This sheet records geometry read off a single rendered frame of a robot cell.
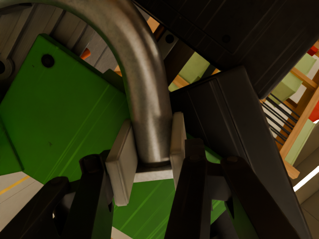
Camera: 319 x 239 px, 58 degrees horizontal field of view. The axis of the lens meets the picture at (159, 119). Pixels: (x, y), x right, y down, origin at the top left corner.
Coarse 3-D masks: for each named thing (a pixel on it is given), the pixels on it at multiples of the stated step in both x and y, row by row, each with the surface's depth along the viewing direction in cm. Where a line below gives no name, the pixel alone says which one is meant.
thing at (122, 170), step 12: (120, 132) 19; (132, 132) 21; (120, 144) 17; (132, 144) 20; (108, 156) 16; (120, 156) 16; (132, 156) 20; (108, 168) 16; (120, 168) 16; (132, 168) 19; (120, 180) 16; (132, 180) 18; (120, 192) 16; (120, 204) 16
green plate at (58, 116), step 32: (32, 64) 22; (64, 64) 22; (32, 96) 23; (64, 96) 23; (96, 96) 23; (32, 128) 24; (64, 128) 24; (96, 128) 24; (32, 160) 25; (64, 160) 25; (160, 192) 25; (128, 224) 27; (160, 224) 27
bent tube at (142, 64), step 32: (0, 0) 18; (32, 0) 18; (64, 0) 17; (96, 0) 17; (128, 0) 18; (128, 32) 18; (128, 64) 18; (160, 64) 19; (128, 96) 20; (160, 96) 19; (160, 128) 20; (160, 160) 20
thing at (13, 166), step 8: (0, 96) 24; (0, 120) 24; (0, 128) 24; (0, 136) 24; (8, 136) 24; (0, 144) 24; (8, 144) 24; (0, 152) 24; (8, 152) 24; (16, 152) 25; (0, 160) 25; (8, 160) 25; (16, 160) 25; (0, 168) 25; (8, 168) 25; (16, 168) 25
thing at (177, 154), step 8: (176, 112) 21; (176, 120) 20; (176, 128) 18; (184, 128) 20; (176, 136) 17; (184, 136) 19; (176, 144) 16; (184, 144) 17; (176, 152) 15; (184, 152) 16; (176, 160) 15; (176, 168) 15; (176, 176) 16; (176, 184) 16
